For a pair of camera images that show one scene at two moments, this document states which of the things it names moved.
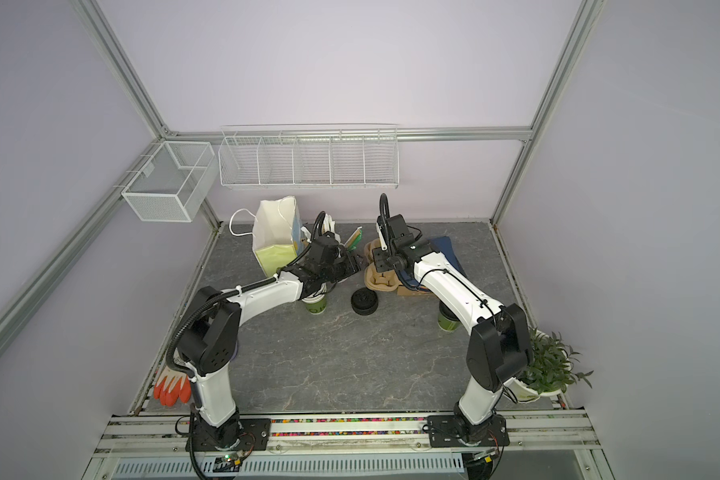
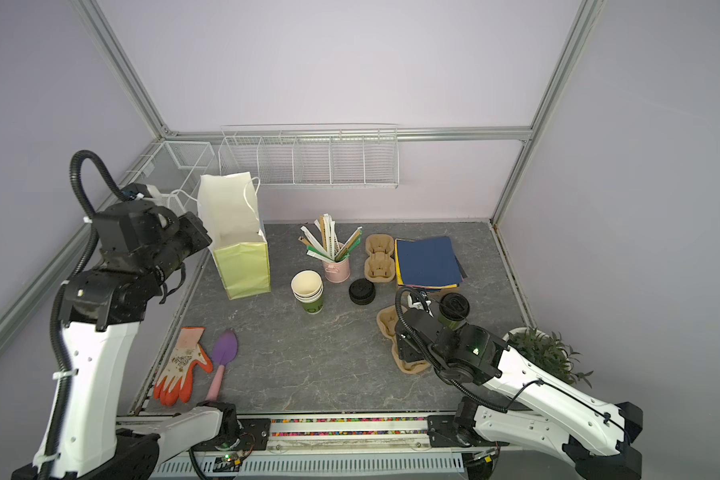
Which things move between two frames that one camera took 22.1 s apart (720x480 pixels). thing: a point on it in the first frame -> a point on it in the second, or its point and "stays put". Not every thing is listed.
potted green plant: [549, 370] stays put
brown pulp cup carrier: [379, 281] -> [387, 319]
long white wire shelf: [310, 156] stays put
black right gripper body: [385, 260] -> [408, 353]
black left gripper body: [342, 268] -> [188, 239]
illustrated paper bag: [277, 232] -> [229, 206]
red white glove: [172, 385] stays put
